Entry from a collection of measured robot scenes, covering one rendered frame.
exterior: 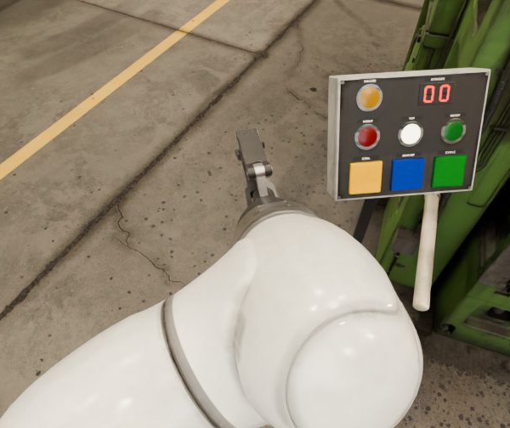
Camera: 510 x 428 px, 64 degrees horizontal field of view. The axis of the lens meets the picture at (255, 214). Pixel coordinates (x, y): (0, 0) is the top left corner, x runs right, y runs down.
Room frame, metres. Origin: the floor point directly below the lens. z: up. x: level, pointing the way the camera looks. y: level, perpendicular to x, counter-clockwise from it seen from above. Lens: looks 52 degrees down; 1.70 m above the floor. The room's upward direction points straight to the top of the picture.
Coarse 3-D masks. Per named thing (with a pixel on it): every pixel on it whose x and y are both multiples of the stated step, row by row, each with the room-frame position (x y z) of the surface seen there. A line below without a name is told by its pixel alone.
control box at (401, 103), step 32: (352, 96) 0.74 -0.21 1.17; (384, 96) 0.75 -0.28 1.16; (416, 96) 0.75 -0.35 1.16; (480, 96) 0.76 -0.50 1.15; (352, 128) 0.71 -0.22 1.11; (384, 128) 0.71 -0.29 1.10; (480, 128) 0.73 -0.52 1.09; (352, 160) 0.67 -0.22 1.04; (384, 160) 0.68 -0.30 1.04; (384, 192) 0.64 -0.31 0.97; (416, 192) 0.64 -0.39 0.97
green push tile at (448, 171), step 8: (440, 160) 0.68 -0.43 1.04; (448, 160) 0.68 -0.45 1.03; (456, 160) 0.68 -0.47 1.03; (464, 160) 0.68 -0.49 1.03; (440, 168) 0.67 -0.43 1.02; (448, 168) 0.67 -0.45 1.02; (456, 168) 0.67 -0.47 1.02; (464, 168) 0.68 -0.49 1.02; (432, 176) 0.67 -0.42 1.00; (440, 176) 0.66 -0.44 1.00; (448, 176) 0.66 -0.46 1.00; (456, 176) 0.66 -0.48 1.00; (432, 184) 0.65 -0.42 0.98; (440, 184) 0.65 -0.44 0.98; (448, 184) 0.65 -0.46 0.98; (456, 184) 0.65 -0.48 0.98
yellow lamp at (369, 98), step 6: (366, 90) 0.75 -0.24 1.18; (372, 90) 0.75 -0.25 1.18; (360, 96) 0.74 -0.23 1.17; (366, 96) 0.74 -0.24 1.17; (372, 96) 0.74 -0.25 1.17; (378, 96) 0.74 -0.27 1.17; (360, 102) 0.74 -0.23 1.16; (366, 102) 0.74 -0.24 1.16; (372, 102) 0.74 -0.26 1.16; (366, 108) 0.73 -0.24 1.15
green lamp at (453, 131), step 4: (448, 124) 0.73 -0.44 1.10; (452, 124) 0.73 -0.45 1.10; (456, 124) 0.73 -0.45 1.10; (460, 124) 0.73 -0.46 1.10; (448, 128) 0.72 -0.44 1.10; (452, 128) 0.72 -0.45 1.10; (456, 128) 0.72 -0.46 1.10; (460, 128) 0.72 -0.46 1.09; (448, 132) 0.72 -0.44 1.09; (452, 132) 0.72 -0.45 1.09; (456, 132) 0.72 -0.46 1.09; (460, 132) 0.72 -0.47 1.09; (448, 136) 0.71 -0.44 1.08; (452, 136) 0.71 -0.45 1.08; (456, 136) 0.71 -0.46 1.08; (460, 136) 0.71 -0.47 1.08; (452, 140) 0.71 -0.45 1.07
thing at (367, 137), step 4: (364, 128) 0.71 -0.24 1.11; (368, 128) 0.71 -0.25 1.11; (372, 128) 0.71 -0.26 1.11; (360, 132) 0.70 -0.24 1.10; (364, 132) 0.70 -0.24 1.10; (368, 132) 0.70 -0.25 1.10; (372, 132) 0.70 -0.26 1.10; (376, 132) 0.71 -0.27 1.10; (360, 136) 0.70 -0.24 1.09; (364, 136) 0.70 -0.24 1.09; (368, 136) 0.70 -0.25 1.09; (372, 136) 0.70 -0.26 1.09; (376, 136) 0.70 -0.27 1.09; (360, 140) 0.69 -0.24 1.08; (364, 140) 0.69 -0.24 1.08; (368, 140) 0.69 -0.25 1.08; (372, 140) 0.70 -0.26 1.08; (376, 140) 0.70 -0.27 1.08; (360, 144) 0.69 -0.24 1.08; (364, 144) 0.69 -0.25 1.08; (368, 144) 0.69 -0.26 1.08
